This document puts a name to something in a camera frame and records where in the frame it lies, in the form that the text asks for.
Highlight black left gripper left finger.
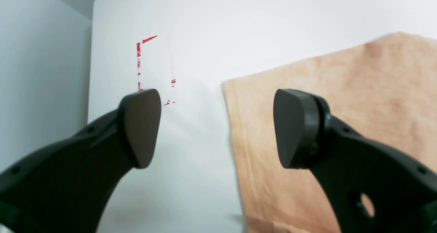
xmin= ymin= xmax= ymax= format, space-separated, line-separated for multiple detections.
xmin=0 ymin=89 xmax=162 ymax=233

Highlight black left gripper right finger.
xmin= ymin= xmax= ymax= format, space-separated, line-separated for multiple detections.
xmin=273 ymin=89 xmax=437 ymax=233

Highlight peach t-shirt with emoji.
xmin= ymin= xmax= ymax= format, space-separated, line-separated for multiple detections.
xmin=224 ymin=32 xmax=436 ymax=233

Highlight red tape rectangle marking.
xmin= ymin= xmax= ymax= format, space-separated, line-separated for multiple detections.
xmin=136 ymin=35 xmax=177 ymax=106

